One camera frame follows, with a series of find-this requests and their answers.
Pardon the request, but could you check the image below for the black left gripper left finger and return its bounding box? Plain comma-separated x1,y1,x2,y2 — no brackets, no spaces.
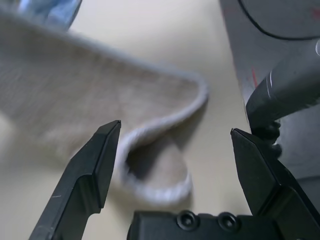
27,119,123,240

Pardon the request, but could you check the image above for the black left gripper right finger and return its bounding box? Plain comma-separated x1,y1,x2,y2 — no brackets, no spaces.
230,127,320,240

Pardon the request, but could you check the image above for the beige towel with white trim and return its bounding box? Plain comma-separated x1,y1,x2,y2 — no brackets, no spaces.
0,6,211,208

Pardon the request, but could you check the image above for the blue folded towel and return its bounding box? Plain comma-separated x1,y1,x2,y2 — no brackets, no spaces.
17,0,83,32

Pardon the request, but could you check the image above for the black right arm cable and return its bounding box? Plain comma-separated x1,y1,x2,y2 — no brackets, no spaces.
237,0,320,41

